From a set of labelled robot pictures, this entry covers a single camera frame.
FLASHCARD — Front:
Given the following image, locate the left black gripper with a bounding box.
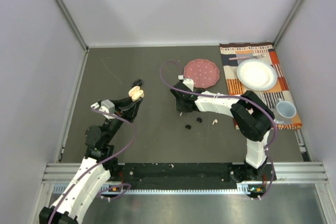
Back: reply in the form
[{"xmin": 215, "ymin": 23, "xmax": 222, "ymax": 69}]
[{"xmin": 103, "ymin": 94, "xmax": 142, "ymax": 143}]

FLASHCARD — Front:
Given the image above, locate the cream earbud charging case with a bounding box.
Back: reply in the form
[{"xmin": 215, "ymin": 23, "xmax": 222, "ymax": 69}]
[{"xmin": 128, "ymin": 86, "xmax": 144, "ymax": 101}]

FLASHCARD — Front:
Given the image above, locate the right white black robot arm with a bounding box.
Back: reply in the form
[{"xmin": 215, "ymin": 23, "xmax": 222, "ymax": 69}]
[{"xmin": 170, "ymin": 79, "xmax": 275, "ymax": 182}]

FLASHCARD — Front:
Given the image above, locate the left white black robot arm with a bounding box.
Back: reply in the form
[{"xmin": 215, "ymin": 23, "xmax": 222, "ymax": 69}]
[{"xmin": 39, "ymin": 90, "xmax": 144, "ymax": 223}]

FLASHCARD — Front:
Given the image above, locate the black earbud charging case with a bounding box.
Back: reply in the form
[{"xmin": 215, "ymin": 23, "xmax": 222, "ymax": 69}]
[{"xmin": 132, "ymin": 79, "xmax": 143, "ymax": 87}]

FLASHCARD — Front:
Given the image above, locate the pink dotted plate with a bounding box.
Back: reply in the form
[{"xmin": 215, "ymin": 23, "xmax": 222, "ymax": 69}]
[{"xmin": 184, "ymin": 59, "xmax": 220, "ymax": 89}]

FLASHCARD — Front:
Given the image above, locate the patterned orange cloth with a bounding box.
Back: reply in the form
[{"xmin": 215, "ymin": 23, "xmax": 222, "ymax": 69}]
[{"xmin": 219, "ymin": 41, "xmax": 303, "ymax": 130}]

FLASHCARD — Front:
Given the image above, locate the white paper plate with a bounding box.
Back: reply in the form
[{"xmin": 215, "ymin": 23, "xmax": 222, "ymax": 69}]
[{"xmin": 236, "ymin": 59, "xmax": 277, "ymax": 91}]

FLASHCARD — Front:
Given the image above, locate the light blue cup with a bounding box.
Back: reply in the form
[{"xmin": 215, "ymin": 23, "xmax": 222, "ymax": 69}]
[{"xmin": 274, "ymin": 98, "xmax": 297, "ymax": 125}]

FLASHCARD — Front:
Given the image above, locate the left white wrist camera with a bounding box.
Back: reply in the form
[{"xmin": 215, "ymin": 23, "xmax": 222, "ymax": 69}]
[{"xmin": 90, "ymin": 99, "xmax": 115, "ymax": 114}]

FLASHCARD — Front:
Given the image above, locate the pink handled utensil upper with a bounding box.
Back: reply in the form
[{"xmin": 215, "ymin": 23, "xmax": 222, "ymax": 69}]
[{"xmin": 229, "ymin": 56, "xmax": 254, "ymax": 60}]

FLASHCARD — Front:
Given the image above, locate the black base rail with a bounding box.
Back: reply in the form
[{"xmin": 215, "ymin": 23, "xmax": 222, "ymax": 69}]
[{"xmin": 115, "ymin": 162, "xmax": 250, "ymax": 190}]

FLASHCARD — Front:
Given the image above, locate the grey slotted cable duct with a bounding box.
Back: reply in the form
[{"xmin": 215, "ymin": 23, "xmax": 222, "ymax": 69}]
[{"xmin": 52, "ymin": 183, "xmax": 266, "ymax": 196}]

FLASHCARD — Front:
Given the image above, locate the aluminium frame profile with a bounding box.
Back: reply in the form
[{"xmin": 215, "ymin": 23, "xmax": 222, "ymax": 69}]
[{"xmin": 32, "ymin": 162, "xmax": 335, "ymax": 223}]

